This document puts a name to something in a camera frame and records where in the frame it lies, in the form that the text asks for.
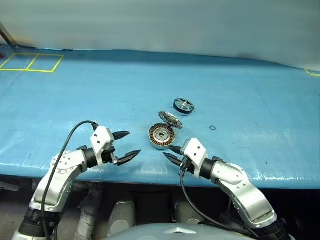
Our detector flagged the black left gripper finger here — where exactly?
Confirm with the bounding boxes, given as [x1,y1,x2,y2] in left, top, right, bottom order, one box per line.
[112,130,131,141]
[117,149,142,167]

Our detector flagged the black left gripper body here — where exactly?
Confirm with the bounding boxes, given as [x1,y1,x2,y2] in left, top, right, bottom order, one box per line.
[101,133,120,166]

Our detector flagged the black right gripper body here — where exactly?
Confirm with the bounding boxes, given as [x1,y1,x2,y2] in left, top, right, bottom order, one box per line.
[178,156,195,175]

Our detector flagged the round motor housing copper windings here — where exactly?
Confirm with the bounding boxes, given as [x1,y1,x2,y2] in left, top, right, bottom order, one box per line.
[148,122,177,151]

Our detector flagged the black spoked rotor wheel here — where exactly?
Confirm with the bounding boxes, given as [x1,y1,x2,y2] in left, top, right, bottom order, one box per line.
[173,97,196,115]

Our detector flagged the blue table cover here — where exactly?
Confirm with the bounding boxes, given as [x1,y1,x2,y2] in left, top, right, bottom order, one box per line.
[0,44,320,190]

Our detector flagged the grey rounded robot leg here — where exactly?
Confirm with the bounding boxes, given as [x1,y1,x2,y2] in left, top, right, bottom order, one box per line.
[174,199,206,226]
[107,199,137,237]

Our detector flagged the dark wrapped pipe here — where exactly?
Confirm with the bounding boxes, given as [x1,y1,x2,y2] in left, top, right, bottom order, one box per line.
[76,183,105,240]

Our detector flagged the grey robot torso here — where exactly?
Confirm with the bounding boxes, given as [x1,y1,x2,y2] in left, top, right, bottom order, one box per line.
[104,223,246,240]

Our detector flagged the yellow tape double square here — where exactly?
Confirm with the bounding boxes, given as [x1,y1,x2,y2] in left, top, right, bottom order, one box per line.
[0,52,65,73]

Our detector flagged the slanted metal bar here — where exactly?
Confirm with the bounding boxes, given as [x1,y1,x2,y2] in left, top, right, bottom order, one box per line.
[0,21,19,49]

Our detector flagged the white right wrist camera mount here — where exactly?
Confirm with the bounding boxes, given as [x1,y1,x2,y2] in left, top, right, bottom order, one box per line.
[180,137,208,177]

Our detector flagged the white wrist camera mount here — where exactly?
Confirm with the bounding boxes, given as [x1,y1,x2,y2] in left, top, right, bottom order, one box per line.
[180,137,208,177]
[89,126,113,168]

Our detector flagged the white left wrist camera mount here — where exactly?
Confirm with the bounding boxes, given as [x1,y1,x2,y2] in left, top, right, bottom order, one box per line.
[89,126,113,168]

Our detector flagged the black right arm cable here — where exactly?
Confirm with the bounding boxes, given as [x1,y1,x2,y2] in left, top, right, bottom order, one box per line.
[178,159,261,240]

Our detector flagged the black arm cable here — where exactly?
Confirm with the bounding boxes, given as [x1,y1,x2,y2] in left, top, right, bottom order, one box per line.
[41,120,100,240]
[178,159,261,240]

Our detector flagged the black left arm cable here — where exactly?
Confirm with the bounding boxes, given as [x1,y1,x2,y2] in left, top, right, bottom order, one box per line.
[41,120,100,240]

